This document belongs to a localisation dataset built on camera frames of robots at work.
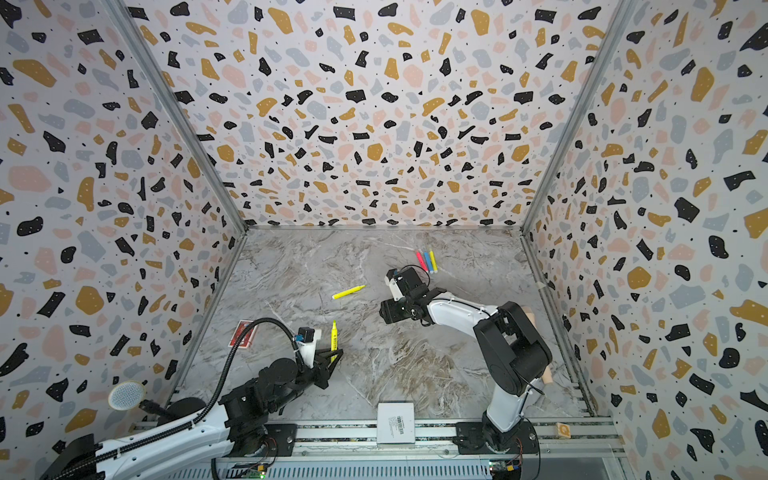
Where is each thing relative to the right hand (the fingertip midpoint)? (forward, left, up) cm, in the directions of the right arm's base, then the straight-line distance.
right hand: (383, 305), depth 91 cm
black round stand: (-27, +53, -8) cm, 60 cm away
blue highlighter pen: (+21, -15, -7) cm, 27 cm away
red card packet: (-9, +41, -5) cm, 42 cm away
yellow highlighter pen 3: (-14, +12, +6) cm, 19 cm away
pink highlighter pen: (+23, -12, -8) cm, 27 cm away
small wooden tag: (-32, -47, -7) cm, 57 cm away
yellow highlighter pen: (+22, -17, -7) cm, 29 cm away
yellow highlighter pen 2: (+9, +13, -8) cm, 18 cm away
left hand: (-16, +9, +5) cm, 19 cm away
